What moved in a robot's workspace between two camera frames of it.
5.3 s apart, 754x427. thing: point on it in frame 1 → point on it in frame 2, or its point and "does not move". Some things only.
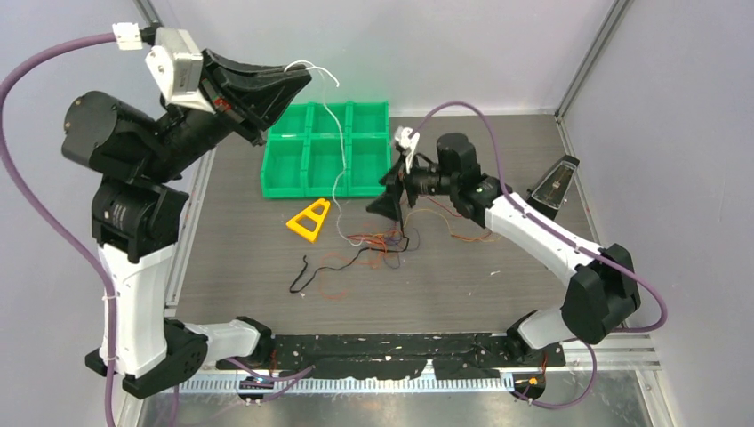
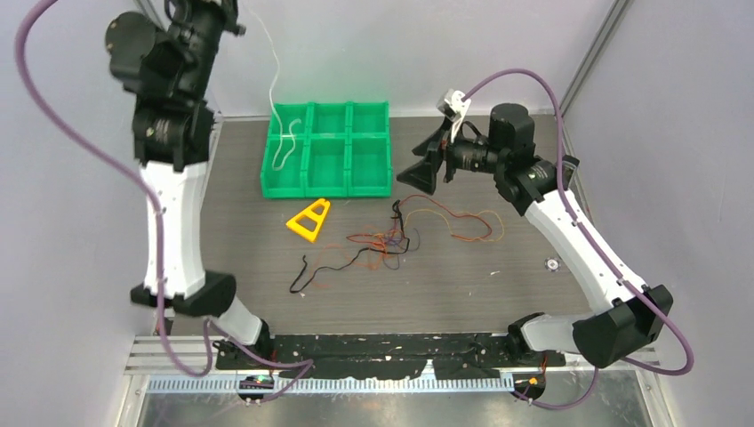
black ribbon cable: (305, 261) does not move
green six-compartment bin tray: (328, 149) does not move
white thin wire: (318, 68) → (292, 122)
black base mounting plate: (387, 355) does not move
